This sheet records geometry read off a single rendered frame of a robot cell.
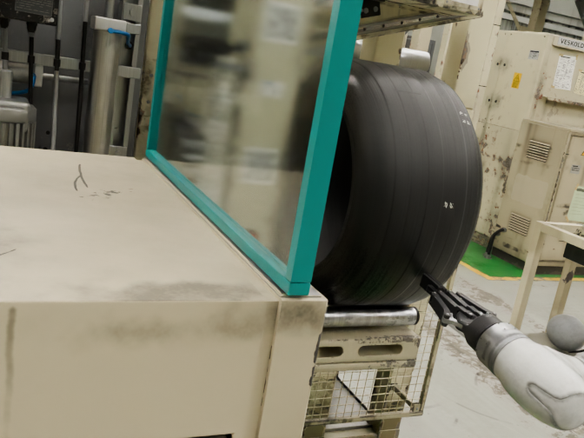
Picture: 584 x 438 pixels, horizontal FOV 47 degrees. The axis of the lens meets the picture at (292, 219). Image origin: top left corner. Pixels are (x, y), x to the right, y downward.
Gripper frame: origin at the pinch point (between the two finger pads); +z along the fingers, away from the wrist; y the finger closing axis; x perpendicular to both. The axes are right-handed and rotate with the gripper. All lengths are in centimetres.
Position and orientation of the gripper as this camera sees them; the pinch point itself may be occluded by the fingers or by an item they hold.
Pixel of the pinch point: (433, 287)
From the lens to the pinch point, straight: 143.7
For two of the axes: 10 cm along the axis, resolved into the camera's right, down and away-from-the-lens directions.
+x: -2.1, 9.1, 3.5
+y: -9.0, -0.5, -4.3
